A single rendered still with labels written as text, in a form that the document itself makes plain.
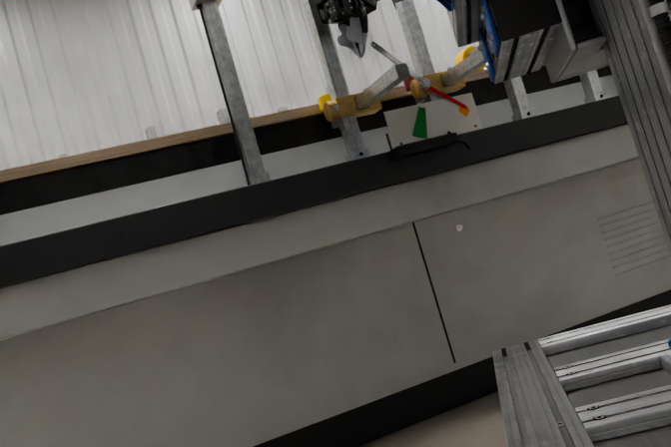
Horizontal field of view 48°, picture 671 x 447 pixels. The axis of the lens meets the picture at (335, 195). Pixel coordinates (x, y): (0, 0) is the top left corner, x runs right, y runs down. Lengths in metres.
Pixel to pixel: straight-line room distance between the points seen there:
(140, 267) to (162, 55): 7.86
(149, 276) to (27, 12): 8.00
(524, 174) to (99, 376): 1.18
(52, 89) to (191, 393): 7.58
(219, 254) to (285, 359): 0.38
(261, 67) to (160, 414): 7.99
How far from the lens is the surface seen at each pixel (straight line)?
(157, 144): 1.93
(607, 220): 2.44
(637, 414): 0.94
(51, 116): 9.16
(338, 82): 1.86
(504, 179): 2.02
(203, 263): 1.71
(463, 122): 1.96
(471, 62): 1.84
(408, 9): 2.01
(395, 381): 2.05
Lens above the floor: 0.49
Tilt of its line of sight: 4 degrees up
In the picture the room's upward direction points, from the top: 16 degrees counter-clockwise
